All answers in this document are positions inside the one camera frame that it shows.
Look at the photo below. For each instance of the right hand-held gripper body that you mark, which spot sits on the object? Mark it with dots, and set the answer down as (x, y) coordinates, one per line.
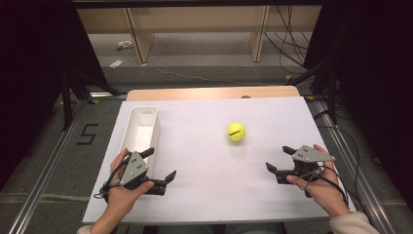
(308, 155)

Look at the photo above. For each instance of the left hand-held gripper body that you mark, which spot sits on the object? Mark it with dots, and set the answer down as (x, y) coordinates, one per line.
(134, 169)

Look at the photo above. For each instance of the white rectangular plastic bin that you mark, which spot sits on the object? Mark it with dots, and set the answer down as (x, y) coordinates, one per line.
(141, 133)

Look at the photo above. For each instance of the yellow tennis ball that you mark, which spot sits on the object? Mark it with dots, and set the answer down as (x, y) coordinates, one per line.
(236, 132)

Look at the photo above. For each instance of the person's left hand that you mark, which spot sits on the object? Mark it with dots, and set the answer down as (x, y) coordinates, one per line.
(121, 196)

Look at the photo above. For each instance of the person's right hand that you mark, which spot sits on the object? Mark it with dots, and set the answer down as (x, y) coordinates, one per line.
(326, 191)

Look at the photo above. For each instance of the white board mat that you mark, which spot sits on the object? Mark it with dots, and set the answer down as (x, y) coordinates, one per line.
(211, 175)

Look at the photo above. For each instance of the black metal stand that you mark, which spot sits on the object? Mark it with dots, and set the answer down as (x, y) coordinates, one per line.
(67, 104)
(331, 97)

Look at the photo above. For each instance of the light wooden table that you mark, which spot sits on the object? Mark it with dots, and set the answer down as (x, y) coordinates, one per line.
(195, 93)

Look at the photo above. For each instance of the white paper scrap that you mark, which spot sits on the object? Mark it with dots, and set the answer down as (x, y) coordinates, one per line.
(116, 63)

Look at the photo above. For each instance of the dark curtain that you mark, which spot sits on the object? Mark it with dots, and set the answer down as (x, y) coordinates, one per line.
(29, 81)
(376, 81)

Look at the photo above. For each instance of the small white floor device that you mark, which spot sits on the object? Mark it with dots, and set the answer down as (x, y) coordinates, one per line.
(124, 44)

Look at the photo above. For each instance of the beige wooden desk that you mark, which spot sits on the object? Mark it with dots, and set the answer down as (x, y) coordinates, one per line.
(195, 19)

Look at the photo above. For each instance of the short aluminium floor rail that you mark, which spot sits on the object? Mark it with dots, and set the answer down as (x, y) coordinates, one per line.
(107, 95)

